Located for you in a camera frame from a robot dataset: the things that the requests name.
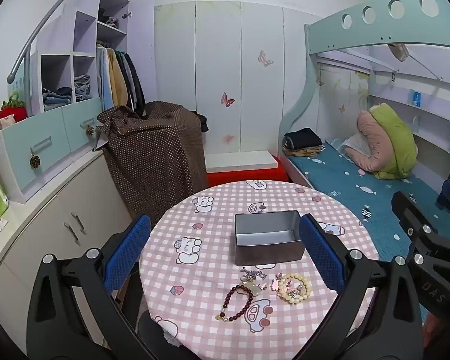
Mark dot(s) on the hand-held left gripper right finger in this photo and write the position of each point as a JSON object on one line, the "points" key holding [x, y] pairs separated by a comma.
{"points": [[318, 251]]}

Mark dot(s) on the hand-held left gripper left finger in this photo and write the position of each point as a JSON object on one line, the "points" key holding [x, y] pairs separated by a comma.
{"points": [[129, 247]]}

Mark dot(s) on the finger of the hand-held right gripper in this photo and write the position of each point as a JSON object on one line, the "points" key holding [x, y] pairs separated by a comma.
{"points": [[420, 221]]}

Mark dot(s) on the grey metal tin box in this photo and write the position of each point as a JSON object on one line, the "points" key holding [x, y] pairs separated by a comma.
{"points": [[266, 247]]}

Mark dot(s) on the blue patterned bed sheet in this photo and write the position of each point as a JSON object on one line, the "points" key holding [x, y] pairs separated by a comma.
{"points": [[341, 187]]}

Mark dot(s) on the silver pendant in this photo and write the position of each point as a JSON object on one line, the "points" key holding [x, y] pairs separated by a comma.
{"points": [[253, 288]]}

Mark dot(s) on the green rolled quilt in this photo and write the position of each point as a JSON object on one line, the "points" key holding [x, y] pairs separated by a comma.
{"points": [[397, 146]]}

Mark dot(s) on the pink checkered tablecloth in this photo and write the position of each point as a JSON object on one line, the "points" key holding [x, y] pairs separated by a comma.
{"points": [[210, 240]]}

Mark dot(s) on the brown polka dot cloth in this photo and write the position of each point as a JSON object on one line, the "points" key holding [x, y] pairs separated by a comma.
{"points": [[153, 157]]}

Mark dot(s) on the white low cabinet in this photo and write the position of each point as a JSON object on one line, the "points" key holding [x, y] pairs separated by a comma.
{"points": [[41, 213]]}

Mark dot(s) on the tan folded garment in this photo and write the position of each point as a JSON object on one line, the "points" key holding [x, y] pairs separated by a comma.
{"points": [[303, 152]]}

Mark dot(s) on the white pillow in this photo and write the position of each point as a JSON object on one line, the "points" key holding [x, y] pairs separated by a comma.
{"points": [[354, 144]]}

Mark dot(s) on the red plastic platform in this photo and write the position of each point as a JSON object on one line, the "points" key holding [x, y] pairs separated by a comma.
{"points": [[247, 178]]}

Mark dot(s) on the pink rolled quilt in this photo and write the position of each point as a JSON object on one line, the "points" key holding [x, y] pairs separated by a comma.
{"points": [[367, 127]]}

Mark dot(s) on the dark folded garment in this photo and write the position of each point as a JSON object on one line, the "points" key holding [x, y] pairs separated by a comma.
{"points": [[303, 138]]}

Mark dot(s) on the white board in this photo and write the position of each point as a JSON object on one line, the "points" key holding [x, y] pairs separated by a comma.
{"points": [[240, 161]]}

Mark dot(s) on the pine cone ornament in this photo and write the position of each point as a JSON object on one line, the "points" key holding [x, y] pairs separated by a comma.
{"points": [[35, 161], [90, 131]]}

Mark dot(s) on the black cloth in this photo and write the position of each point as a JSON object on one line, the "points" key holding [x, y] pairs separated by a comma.
{"points": [[201, 122]]}

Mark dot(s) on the teal drawer unit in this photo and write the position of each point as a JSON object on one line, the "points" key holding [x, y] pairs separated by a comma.
{"points": [[18, 146]]}

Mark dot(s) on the folded jeans stack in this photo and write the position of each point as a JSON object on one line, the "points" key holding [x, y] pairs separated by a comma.
{"points": [[56, 99], [82, 88]]}

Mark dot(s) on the row of hanging clothes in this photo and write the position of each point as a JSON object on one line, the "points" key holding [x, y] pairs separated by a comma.
{"points": [[116, 78]]}

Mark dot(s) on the grey hanging cloth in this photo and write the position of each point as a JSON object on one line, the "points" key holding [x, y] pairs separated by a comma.
{"points": [[398, 52]]}

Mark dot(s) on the pink plush toy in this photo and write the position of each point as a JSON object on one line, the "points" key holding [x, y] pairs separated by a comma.
{"points": [[3, 123]]}

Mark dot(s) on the pink butterfly sticker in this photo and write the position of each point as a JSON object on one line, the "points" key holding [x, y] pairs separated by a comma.
{"points": [[264, 59], [227, 99]]}

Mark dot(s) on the red strawberry plush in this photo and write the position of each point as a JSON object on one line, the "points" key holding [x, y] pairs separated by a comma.
{"points": [[11, 114]]}

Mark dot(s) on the white wardrobe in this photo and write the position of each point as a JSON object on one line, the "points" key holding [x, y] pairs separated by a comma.
{"points": [[217, 63]]}

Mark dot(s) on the lavender shelf unit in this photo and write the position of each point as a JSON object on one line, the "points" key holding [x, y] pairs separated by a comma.
{"points": [[84, 30]]}

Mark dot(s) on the grey metal handrail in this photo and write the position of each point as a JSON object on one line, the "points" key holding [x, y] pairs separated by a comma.
{"points": [[25, 50]]}

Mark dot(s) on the grey folded clothes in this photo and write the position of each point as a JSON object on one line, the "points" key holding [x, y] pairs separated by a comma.
{"points": [[108, 18]]}

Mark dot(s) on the blue wall box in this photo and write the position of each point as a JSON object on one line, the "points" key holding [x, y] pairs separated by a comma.
{"points": [[416, 98]]}

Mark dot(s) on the teal bunk bed frame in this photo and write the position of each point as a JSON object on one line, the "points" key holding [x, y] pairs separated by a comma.
{"points": [[322, 33]]}

